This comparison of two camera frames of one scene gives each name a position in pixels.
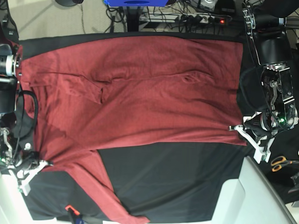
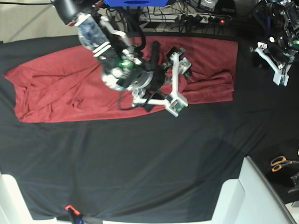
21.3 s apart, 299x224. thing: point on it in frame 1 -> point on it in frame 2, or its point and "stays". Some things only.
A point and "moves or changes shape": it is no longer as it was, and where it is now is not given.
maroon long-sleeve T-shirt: x=86 y=95 moves or changes shape
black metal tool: x=295 y=179 stays
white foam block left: x=14 y=209 stays
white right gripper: x=263 y=149 -> x=280 y=76
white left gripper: x=27 y=175 -> x=177 y=102
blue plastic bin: x=138 y=3 stays
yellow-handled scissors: x=278 y=162 stays
